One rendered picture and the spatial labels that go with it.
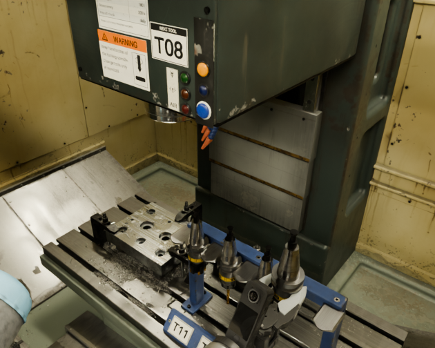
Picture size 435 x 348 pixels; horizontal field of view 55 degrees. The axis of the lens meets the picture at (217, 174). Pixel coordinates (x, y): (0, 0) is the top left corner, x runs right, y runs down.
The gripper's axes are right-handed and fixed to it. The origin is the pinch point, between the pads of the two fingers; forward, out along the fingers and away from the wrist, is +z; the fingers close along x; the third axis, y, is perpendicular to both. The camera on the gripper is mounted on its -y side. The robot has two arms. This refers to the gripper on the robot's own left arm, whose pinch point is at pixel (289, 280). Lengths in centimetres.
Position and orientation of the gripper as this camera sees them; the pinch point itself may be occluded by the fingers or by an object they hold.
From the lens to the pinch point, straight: 86.5
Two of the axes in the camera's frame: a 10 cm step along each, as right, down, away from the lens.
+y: 0.0, 8.4, 5.5
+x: 7.7, 3.5, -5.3
